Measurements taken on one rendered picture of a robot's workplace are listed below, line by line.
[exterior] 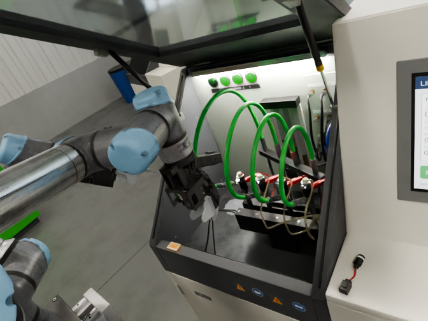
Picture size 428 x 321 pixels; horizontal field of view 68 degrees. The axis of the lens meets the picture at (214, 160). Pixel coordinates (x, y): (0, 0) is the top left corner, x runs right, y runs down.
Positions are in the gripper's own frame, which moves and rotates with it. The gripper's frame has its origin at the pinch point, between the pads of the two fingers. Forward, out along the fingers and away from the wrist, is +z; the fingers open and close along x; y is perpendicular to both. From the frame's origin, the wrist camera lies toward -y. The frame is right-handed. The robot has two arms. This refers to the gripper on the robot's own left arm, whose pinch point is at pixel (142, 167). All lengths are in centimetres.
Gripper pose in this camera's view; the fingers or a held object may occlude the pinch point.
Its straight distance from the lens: 96.0
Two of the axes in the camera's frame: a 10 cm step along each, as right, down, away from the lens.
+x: 5.7, -0.2, -8.2
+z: 8.0, 2.1, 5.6
